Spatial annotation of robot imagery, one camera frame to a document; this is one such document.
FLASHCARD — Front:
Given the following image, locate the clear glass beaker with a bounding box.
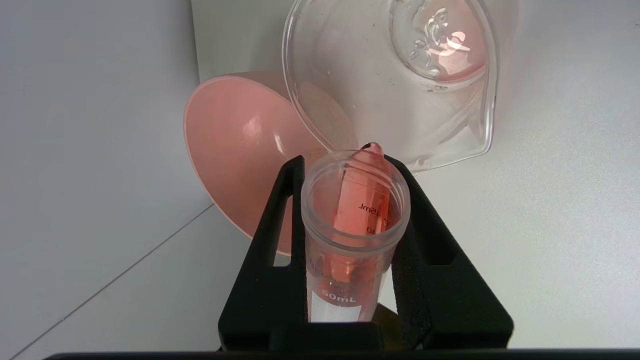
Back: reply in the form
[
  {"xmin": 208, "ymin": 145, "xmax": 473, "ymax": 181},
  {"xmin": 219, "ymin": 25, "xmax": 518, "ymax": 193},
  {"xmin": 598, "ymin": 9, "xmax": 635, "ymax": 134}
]
[{"xmin": 281, "ymin": 0, "xmax": 501, "ymax": 174}]

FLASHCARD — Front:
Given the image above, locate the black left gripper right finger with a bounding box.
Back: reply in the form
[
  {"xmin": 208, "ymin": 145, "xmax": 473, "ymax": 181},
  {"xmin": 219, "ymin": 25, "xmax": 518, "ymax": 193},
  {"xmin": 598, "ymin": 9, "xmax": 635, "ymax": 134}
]
[{"xmin": 382, "ymin": 154, "xmax": 515, "ymax": 351}]

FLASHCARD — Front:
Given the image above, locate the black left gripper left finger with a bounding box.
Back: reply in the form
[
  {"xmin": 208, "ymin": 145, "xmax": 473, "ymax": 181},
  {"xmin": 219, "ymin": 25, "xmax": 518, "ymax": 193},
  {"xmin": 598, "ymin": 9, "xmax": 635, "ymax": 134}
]
[{"xmin": 218, "ymin": 154, "xmax": 310, "ymax": 351}]

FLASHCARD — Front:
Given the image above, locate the test tube with red pigment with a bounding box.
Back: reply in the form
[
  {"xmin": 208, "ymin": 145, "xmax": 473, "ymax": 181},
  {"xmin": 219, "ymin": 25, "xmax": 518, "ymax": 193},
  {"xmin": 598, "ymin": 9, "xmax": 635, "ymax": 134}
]
[{"xmin": 300, "ymin": 142, "xmax": 412, "ymax": 324}]

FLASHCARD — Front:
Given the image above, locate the pink plastic bowl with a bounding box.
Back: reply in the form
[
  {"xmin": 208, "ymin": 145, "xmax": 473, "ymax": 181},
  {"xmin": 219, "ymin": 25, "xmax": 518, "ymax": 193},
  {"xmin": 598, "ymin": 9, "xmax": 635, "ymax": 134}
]
[{"xmin": 183, "ymin": 71, "xmax": 362, "ymax": 259}]

